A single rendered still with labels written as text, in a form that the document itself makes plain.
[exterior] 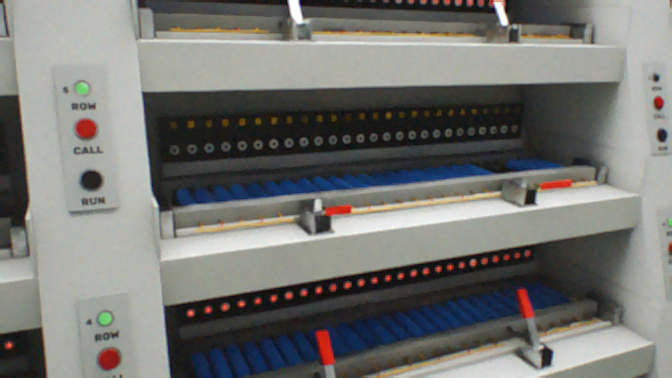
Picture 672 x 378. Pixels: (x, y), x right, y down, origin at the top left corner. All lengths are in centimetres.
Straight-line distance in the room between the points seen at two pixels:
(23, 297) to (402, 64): 42
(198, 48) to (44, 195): 18
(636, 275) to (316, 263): 46
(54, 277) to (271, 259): 19
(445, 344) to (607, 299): 27
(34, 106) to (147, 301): 19
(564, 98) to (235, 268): 57
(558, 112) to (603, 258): 22
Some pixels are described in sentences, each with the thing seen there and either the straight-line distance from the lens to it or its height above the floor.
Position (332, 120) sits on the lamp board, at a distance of 75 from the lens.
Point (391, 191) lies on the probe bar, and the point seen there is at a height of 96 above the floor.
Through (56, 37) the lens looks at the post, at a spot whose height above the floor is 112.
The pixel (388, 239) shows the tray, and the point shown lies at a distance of 60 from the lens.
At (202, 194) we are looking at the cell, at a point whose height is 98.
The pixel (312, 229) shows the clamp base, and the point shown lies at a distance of 57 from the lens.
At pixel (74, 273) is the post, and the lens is 52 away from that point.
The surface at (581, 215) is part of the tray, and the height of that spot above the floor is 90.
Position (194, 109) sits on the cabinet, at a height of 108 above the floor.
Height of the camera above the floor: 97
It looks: level
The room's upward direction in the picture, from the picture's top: 6 degrees counter-clockwise
